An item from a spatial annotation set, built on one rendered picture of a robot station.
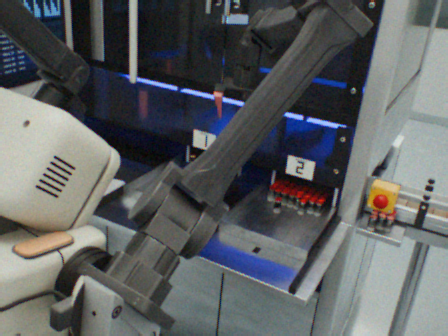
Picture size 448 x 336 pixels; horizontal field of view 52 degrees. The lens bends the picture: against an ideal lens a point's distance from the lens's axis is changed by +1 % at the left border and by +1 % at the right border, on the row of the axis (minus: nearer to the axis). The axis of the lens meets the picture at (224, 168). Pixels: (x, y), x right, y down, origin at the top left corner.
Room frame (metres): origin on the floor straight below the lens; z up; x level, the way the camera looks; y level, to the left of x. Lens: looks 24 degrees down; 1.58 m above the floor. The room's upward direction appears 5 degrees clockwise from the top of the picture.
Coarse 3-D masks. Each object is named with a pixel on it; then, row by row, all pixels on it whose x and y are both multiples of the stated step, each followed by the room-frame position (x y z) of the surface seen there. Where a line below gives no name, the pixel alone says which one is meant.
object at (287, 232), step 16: (256, 192) 1.33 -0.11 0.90; (240, 208) 1.22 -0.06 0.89; (256, 208) 1.25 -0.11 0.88; (272, 208) 1.26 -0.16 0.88; (288, 208) 1.27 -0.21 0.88; (336, 208) 1.24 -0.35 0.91; (224, 224) 1.10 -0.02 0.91; (240, 224) 1.15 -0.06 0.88; (256, 224) 1.16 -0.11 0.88; (272, 224) 1.17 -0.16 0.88; (288, 224) 1.17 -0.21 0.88; (304, 224) 1.18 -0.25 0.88; (320, 224) 1.19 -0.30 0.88; (256, 240) 1.06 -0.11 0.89; (272, 240) 1.04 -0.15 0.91; (288, 240) 1.09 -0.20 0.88; (304, 240) 1.10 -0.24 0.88; (304, 256) 1.00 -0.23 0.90
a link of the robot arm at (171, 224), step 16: (176, 192) 0.55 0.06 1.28; (160, 208) 0.52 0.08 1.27; (176, 208) 0.53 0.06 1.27; (192, 208) 0.54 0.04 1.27; (144, 224) 0.52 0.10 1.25; (160, 224) 0.50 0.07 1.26; (176, 224) 0.52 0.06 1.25; (192, 224) 0.53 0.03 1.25; (160, 240) 0.49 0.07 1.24; (176, 240) 0.50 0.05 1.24
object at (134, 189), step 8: (168, 160) 1.48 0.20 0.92; (176, 160) 1.52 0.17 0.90; (160, 168) 1.43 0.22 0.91; (144, 176) 1.35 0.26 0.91; (152, 176) 1.39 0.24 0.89; (240, 176) 1.41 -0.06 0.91; (128, 184) 1.27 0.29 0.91; (136, 184) 1.31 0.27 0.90; (144, 184) 1.34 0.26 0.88; (176, 184) 1.37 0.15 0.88; (232, 184) 1.36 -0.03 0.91; (128, 192) 1.25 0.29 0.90; (136, 192) 1.23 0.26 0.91; (192, 192) 1.32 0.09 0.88; (136, 200) 1.24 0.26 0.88; (200, 200) 1.27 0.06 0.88
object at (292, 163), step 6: (288, 156) 1.30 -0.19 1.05; (288, 162) 1.30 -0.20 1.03; (294, 162) 1.29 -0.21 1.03; (306, 162) 1.28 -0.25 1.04; (312, 162) 1.27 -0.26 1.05; (288, 168) 1.30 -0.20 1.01; (294, 168) 1.29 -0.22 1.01; (306, 168) 1.28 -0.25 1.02; (312, 168) 1.27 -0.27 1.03; (294, 174) 1.29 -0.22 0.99; (300, 174) 1.28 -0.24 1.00; (306, 174) 1.27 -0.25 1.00; (312, 174) 1.27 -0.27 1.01
